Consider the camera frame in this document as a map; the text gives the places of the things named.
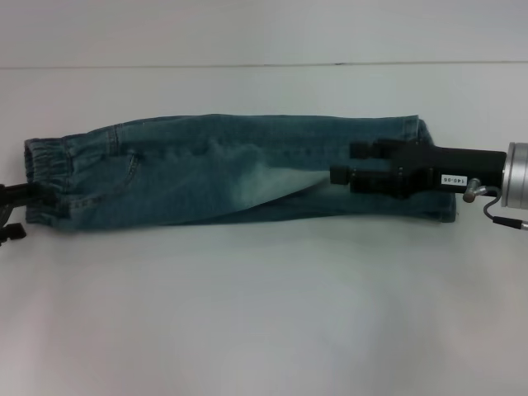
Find blue denim shorts with embroidery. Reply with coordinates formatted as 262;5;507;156
23;111;459;236

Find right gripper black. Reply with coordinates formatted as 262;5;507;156
329;139;508;200

